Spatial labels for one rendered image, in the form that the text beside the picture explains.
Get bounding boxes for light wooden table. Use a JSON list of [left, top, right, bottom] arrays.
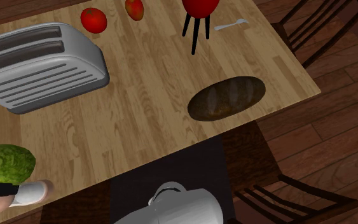
[[0, 0, 322, 224]]

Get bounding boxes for dark brown bread loaf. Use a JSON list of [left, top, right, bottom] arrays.
[[186, 76, 266, 122]]

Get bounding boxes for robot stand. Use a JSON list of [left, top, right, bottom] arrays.
[[109, 134, 236, 224]]

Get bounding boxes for silver fork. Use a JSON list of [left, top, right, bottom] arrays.
[[214, 18, 250, 31]]

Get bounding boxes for red round thing, black legs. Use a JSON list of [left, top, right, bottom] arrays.
[[181, 0, 221, 56]]

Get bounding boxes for red yellow apple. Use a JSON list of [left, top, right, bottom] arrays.
[[125, 0, 145, 22]]

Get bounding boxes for red tomato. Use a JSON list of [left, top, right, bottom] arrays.
[[80, 7, 108, 34]]

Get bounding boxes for dark wooden chair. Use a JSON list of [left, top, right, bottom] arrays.
[[271, 0, 358, 69], [227, 174, 358, 224]]

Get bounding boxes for silver toaster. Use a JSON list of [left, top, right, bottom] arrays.
[[0, 22, 111, 115]]

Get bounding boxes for green lettuce head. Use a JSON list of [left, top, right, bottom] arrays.
[[0, 144, 36, 186]]

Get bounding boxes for white tool with black handle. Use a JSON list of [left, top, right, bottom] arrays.
[[0, 181, 48, 207]]

